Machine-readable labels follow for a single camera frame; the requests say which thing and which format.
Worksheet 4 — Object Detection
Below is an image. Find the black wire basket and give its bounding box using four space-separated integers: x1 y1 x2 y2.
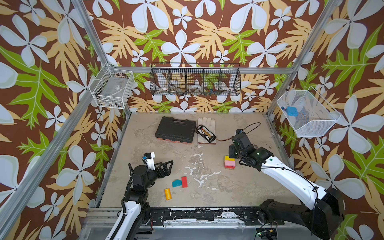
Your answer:
149 63 242 96

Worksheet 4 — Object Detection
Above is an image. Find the white wire basket left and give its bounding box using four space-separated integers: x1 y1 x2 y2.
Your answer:
90 68 135 109

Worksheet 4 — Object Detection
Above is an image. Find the black tool case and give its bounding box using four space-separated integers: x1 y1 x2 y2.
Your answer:
155 117 197 144

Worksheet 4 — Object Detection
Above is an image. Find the teal quarter-round block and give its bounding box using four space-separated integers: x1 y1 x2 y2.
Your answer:
172 180 183 188

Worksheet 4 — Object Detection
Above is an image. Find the black charger board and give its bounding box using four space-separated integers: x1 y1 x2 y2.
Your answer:
196 125 217 144

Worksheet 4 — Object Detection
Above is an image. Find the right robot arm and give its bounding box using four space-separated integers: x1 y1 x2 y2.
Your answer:
229 129 345 240

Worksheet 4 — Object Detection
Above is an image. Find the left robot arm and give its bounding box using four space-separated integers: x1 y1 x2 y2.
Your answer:
106 161 174 240

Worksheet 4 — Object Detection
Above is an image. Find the blue object in basket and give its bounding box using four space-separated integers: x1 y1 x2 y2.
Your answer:
285 107 299 117

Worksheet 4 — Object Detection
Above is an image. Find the tape roll in basket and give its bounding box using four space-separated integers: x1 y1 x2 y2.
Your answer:
189 85 203 93

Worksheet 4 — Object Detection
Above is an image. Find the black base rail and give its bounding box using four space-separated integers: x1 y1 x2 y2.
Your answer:
146 206 286 226

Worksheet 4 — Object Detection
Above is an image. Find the orange cylinder block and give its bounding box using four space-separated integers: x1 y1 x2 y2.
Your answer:
164 188 172 201

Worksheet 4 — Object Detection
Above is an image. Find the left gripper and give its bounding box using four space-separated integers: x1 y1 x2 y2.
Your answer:
143 160 173 191

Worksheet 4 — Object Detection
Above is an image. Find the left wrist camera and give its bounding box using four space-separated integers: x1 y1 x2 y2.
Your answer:
142 152 155 170

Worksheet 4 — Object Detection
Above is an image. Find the pink rectangular block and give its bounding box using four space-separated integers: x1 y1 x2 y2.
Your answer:
225 160 236 167

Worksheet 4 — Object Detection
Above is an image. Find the red square block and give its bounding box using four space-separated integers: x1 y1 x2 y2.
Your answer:
181 176 188 188

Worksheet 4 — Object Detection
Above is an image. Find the white mesh basket right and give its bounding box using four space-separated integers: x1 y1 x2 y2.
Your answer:
277 87 341 138

